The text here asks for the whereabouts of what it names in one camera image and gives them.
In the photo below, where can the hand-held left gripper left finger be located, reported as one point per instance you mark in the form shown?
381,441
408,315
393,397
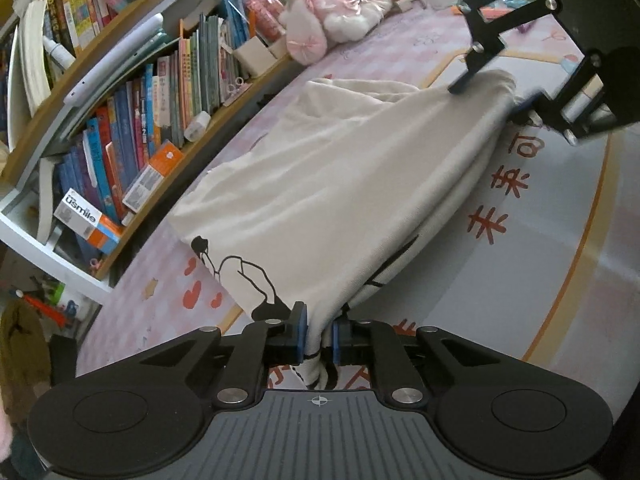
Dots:
300,332

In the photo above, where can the shelf of mixed books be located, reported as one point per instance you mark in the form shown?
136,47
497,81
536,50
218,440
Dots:
70,0

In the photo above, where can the orange red tube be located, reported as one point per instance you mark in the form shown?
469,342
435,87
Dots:
42,307

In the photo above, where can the white jar with green lid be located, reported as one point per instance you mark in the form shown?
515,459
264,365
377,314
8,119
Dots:
70,305

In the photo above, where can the tall white orange box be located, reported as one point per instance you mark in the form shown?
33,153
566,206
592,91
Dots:
80,212

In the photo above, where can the pink cartoon table mat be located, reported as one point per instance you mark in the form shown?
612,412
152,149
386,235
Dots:
525,285

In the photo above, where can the brown jacket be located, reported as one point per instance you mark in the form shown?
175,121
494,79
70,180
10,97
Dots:
22,350

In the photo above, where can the pink white plush bunny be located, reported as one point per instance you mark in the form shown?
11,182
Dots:
340,5

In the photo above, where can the green tablet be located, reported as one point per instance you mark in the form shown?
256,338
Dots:
160,45

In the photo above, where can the cream printed t-shirt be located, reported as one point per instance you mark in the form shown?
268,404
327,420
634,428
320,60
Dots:
350,170

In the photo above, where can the small white bottle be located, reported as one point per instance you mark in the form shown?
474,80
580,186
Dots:
197,126

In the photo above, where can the row of upright books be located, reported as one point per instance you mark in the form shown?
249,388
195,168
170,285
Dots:
135,120

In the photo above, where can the white wooden bookshelf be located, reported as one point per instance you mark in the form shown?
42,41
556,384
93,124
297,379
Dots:
15,225

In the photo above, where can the white tablet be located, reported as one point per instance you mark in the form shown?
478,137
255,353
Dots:
115,57

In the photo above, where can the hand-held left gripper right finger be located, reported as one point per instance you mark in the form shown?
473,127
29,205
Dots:
336,342

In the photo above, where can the black flat panel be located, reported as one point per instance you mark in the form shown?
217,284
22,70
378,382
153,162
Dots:
62,360

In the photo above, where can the flat white orange box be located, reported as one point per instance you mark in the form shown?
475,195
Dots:
152,175

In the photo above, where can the beige open box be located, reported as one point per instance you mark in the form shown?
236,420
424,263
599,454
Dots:
255,57

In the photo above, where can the white tube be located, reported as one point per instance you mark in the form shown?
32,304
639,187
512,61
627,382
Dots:
57,52

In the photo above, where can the clear packet of pens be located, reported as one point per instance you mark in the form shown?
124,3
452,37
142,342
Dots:
260,10

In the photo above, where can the small pink clip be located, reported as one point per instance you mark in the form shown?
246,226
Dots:
96,264

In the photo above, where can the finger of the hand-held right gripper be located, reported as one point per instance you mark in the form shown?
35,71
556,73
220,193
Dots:
465,74
547,110

